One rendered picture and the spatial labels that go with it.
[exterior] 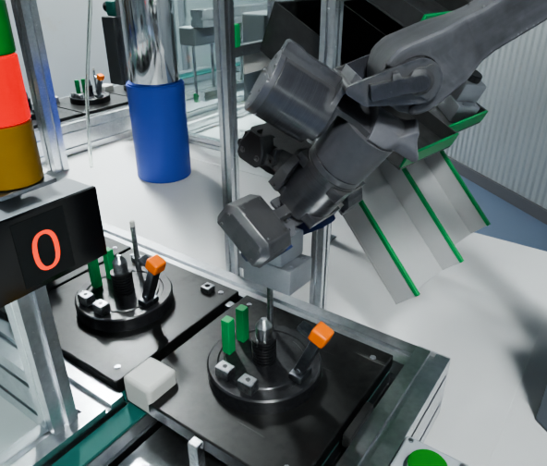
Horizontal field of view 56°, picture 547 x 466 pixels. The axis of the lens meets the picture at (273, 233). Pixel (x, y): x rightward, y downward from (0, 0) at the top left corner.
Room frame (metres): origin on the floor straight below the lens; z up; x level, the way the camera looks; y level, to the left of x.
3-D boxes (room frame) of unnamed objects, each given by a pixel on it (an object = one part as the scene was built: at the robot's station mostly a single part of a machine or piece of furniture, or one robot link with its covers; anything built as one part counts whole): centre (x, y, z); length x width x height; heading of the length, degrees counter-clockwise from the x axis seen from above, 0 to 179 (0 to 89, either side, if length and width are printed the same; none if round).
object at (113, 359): (0.63, 0.22, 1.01); 0.24 x 0.24 x 0.13; 55
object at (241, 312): (0.52, 0.04, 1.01); 0.01 x 0.01 x 0.05; 55
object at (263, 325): (0.49, 0.01, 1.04); 0.02 x 0.02 x 0.03
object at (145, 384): (0.46, 0.15, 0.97); 0.05 x 0.05 x 0.04; 55
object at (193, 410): (0.49, 0.01, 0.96); 0.24 x 0.24 x 0.02; 55
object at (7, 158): (0.40, 0.22, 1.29); 0.05 x 0.05 x 0.05
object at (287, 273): (0.49, 0.00, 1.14); 0.08 x 0.04 x 0.07; 54
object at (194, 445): (0.38, 0.08, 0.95); 0.01 x 0.01 x 0.04; 55
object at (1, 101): (0.40, 0.22, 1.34); 0.05 x 0.05 x 0.05
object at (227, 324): (0.50, 0.06, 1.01); 0.01 x 0.01 x 0.05; 55
